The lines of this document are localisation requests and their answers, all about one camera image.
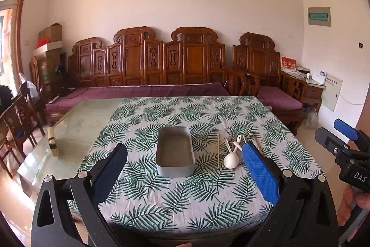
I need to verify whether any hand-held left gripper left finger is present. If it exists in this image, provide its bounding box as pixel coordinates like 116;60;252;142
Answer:
30;143;128;247

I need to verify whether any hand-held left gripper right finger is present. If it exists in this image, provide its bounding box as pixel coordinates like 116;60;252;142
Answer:
241;141;340;247

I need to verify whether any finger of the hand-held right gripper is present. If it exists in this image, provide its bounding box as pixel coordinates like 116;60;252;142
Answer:
334;119;360;143
315;127;351;160

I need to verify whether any large white plastic spoon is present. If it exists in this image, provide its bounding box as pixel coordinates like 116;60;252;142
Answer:
223;139;239;170

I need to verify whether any grey metal rectangular container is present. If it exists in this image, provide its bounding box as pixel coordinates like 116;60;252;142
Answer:
155;126;195;178

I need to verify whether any person's right hand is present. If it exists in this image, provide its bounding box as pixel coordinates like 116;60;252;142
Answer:
338;186;370;227

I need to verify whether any grey plastic bag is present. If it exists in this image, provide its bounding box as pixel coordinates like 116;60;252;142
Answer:
303;105;320;129

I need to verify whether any wooden side table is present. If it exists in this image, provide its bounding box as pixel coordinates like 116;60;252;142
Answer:
301;73;327;114

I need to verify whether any leaf print tablecloth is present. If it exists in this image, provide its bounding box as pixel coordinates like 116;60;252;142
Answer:
67;96;326;236

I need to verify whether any wooden block with black band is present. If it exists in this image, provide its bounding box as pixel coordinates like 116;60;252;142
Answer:
48;127;60;157

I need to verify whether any red sign card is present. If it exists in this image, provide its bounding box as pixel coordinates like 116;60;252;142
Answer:
281;56;297;72

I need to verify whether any carved wooden armchair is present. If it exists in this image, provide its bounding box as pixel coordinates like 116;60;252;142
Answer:
233;32;308;136

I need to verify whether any black standing fan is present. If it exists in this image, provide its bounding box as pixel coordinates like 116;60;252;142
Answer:
55;63;68;97

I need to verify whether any carved wooden sofa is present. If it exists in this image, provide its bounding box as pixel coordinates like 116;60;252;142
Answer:
67;26;261;127

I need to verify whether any clear plastic bag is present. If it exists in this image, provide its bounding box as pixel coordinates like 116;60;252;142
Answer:
19;73;39;100

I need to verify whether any black cloth pile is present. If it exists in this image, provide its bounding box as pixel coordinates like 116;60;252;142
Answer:
0;85;13;114

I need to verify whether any white lidded box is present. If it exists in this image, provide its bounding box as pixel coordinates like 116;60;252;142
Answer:
32;41;62;57

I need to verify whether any brown cardboard box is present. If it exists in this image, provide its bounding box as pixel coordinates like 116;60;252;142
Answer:
38;23;62;43

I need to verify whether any white wall panel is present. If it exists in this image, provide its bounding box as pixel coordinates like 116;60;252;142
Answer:
321;76;343;112

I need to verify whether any grey wall panel box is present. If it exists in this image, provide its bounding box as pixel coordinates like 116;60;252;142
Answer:
307;6;331;28

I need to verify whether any wooden door frame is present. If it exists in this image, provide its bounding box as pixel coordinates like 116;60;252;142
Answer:
0;0;32;85

